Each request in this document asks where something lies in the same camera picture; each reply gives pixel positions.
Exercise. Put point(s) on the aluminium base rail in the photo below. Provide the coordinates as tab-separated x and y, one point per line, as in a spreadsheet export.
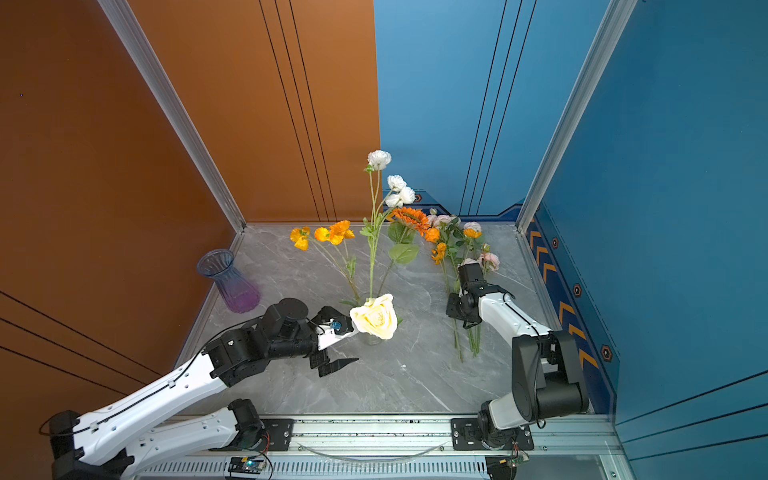
413	446

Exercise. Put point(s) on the aluminium corner post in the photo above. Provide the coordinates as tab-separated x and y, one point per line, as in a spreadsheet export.
126	25
598	56

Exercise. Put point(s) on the aluminium corner post right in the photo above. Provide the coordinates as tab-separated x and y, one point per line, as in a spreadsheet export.
598	56

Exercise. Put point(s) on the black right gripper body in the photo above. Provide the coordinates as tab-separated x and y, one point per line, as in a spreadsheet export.
456	307

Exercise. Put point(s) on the clear ribbed glass vase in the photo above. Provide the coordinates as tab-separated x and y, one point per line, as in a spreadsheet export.
369	336

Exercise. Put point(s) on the cream white rose stem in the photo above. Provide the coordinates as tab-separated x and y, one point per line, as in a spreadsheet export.
393	320

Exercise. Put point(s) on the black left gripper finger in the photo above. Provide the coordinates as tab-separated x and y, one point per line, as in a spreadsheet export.
328	313
334	366

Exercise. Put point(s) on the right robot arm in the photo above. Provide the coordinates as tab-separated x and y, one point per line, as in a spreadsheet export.
547	379

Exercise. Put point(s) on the white ranunculus flower stem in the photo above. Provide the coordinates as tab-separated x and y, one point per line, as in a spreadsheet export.
387	194

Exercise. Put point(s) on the green circuit board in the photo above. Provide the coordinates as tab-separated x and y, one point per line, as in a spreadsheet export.
247	465

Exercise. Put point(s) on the orange poppy flower stem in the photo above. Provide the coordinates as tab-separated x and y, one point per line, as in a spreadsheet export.
331	241

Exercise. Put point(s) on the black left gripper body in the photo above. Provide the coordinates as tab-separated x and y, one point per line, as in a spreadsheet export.
320	357

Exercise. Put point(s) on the pink rose flower stem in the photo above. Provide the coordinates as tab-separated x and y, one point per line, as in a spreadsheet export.
466	244

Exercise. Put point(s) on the aluminium corner post left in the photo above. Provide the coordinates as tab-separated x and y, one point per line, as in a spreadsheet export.
126	25

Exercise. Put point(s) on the purple glass vase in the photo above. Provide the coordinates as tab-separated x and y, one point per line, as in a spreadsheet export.
239	294

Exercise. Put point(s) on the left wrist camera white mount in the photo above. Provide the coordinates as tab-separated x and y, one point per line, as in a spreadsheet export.
332	330

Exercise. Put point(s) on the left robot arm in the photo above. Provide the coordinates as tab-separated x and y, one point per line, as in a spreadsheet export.
128	436

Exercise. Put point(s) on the orange gerbera flower stem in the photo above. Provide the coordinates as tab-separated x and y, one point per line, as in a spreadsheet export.
405	225

